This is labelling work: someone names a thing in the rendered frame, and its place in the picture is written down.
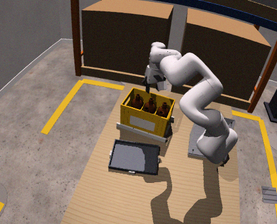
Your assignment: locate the brown glass bottle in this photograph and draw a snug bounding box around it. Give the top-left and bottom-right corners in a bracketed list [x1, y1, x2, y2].
[157, 102, 169, 118]
[158, 111, 164, 117]
[144, 98, 156, 114]

